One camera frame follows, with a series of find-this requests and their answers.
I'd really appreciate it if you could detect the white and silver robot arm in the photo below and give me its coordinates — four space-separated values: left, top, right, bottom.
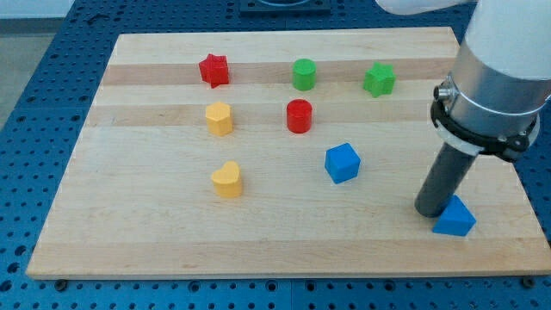
430 0 550 162

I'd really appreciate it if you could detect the red star block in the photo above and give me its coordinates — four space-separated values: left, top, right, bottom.
199 53 230 88

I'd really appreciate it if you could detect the light wooden board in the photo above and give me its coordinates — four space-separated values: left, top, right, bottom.
27 28 550 280

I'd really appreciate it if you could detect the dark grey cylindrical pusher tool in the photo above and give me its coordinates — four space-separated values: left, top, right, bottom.
414 143 476 218

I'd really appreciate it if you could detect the yellow heart block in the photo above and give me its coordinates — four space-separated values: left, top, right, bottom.
211 161 243 198

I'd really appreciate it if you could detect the red cylinder block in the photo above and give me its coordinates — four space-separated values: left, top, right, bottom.
286 99 313 133

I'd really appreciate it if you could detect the green cylinder block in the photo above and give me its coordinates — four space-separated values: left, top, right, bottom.
292 59 317 91

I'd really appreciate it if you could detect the blue cube block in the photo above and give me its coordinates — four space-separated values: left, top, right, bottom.
325 143 361 184

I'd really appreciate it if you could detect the blue triangle block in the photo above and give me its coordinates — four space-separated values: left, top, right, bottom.
432 195 477 237

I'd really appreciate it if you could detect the green star block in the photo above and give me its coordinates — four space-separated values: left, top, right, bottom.
362 62 396 97

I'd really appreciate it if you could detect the yellow hexagon block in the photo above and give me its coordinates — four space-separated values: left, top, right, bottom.
205 102 233 136

